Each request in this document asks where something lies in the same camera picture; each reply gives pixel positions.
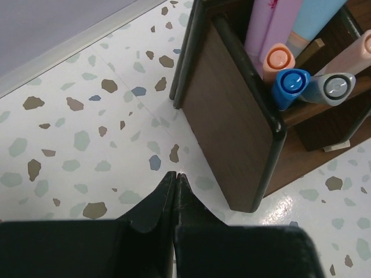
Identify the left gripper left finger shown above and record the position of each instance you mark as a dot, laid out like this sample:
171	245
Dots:
137	244

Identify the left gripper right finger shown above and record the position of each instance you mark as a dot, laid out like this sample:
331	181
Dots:
207	247

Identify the blue tip white pen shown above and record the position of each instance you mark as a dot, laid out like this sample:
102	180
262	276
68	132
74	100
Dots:
288	85

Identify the orange tip white pen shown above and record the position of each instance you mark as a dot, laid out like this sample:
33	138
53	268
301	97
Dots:
278	58

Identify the pink purple highlighter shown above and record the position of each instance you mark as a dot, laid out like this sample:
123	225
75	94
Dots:
270	22

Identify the beige eraser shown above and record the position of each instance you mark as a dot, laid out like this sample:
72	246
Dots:
352	60

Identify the blue cap grey highlighter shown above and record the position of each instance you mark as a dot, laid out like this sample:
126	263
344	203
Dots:
311	19

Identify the brown wooden desk organizer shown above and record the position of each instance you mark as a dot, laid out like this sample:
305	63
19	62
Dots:
253	149

